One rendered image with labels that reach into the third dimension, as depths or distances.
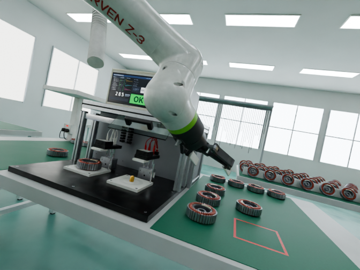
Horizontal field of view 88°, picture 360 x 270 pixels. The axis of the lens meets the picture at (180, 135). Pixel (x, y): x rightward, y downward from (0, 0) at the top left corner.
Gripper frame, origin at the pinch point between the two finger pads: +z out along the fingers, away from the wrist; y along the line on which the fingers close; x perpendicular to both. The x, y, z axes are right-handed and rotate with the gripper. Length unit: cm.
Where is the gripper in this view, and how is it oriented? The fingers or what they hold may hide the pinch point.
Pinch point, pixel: (211, 165)
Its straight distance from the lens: 70.6
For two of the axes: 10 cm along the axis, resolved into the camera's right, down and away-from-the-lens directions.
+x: 4.6, -8.0, 3.9
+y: 7.8, 1.5, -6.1
